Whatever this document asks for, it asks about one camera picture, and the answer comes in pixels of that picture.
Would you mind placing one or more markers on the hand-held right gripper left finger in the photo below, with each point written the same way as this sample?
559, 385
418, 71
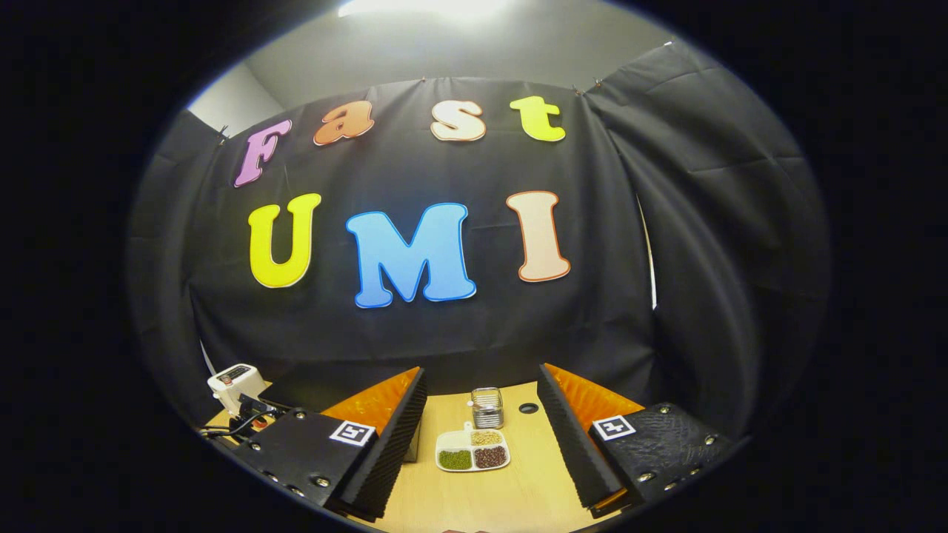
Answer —
385, 451

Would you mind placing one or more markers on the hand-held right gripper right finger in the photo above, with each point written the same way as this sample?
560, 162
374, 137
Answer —
574, 444

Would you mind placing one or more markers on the white divided bean plate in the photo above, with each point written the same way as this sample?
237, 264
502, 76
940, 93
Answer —
472, 448

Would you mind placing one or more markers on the glass toothpick holder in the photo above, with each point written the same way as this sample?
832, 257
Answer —
487, 411

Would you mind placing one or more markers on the white toaster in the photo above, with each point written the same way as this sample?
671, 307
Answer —
233, 385

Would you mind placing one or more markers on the black backdrop cloth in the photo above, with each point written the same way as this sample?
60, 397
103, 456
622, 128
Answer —
333, 333

